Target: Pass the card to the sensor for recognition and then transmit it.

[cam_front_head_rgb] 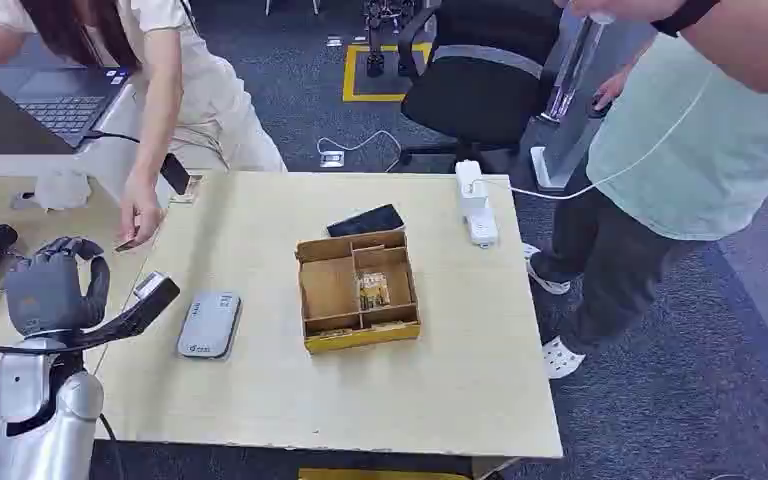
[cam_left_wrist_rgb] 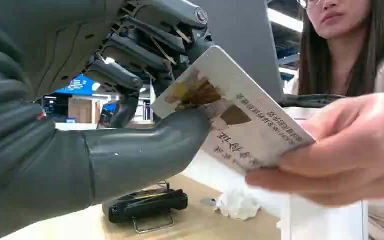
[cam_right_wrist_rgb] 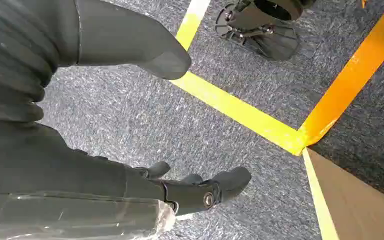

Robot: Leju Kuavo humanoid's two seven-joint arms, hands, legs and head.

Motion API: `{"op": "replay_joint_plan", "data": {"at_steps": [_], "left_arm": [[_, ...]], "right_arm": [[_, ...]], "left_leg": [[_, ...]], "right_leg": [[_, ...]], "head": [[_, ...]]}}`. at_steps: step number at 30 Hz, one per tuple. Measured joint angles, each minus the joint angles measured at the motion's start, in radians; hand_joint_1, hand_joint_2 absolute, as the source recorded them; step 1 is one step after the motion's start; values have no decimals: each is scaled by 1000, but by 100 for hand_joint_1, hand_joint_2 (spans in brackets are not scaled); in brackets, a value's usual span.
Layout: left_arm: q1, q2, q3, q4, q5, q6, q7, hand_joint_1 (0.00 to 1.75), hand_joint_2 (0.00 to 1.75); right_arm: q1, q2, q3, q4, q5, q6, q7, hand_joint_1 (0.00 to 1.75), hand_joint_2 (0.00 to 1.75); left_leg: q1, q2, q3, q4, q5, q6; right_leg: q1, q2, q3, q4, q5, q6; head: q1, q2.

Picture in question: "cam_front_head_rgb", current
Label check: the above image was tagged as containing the person's hand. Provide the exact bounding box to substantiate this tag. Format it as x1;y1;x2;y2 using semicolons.
118;173;164;251

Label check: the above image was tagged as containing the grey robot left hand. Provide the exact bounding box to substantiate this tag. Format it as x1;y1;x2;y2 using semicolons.
4;236;112;339

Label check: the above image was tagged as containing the black smartphone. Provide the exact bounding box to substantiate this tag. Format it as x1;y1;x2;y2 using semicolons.
325;203;406;239
159;152;192;197

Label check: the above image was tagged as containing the white desk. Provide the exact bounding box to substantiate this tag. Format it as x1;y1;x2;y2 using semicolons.
0;82;194;201

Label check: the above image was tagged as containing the white cloth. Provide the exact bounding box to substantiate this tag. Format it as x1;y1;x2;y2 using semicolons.
33;170;93;213

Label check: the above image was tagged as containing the dark laptop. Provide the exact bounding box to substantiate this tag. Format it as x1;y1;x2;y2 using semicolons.
0;62;132;158

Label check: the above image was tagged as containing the grey card reader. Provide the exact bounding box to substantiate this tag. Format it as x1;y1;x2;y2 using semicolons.
176;291;244;361

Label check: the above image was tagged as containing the person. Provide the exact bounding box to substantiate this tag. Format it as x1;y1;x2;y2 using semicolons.
524;0;768;381
0;0;287;251

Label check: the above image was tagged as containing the wooden card box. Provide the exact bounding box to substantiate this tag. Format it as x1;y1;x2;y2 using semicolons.
295;229;422;355

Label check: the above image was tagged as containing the black robot stand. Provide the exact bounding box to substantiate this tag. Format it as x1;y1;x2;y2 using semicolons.
362;0;420;79

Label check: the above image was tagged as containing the white power strip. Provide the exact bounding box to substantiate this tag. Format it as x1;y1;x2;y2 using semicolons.
454;159;500;249

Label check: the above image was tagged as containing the black office chair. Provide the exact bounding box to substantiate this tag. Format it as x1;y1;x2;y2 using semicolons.
395;0;565;175

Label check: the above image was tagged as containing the metal pillar stand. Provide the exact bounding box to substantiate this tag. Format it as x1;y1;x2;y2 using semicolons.
529;11;609;193

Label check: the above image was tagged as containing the black wristband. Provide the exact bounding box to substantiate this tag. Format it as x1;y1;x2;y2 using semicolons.
650;0;722;39

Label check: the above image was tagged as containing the black laptop cable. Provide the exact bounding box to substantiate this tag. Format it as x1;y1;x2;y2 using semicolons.
84;129;141;145

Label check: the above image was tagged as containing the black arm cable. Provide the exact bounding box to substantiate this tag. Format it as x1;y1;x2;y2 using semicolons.
97;413;126;480

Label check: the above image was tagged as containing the white floor cable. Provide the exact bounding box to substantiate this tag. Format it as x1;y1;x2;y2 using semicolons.
316;129;404;172

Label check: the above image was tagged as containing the white charging cable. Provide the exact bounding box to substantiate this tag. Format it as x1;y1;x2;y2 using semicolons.
471;66;717;201

